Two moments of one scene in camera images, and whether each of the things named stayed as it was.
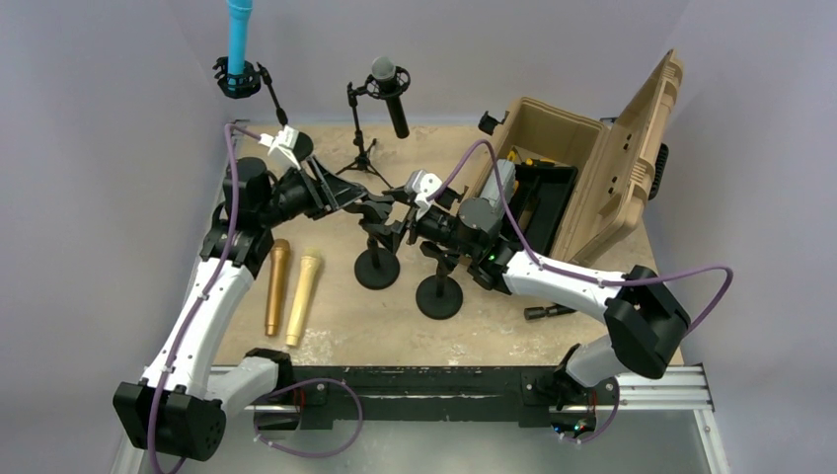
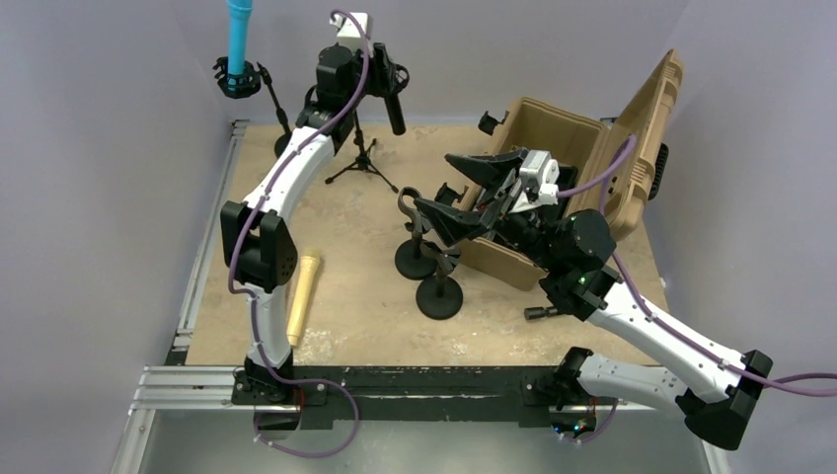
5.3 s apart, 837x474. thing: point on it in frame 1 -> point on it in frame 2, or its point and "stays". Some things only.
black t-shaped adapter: [540, 312] stays
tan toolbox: [612, 159] stays
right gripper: [400, 226] -> [454, 224]
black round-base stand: [439, 296] stays
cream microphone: [309, 263] stays
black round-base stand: [376, 268] -> [411, 261]
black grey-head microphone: [387, 82] stays
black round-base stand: [246, 84] stays
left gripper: [328, 194] -> [380, 70]
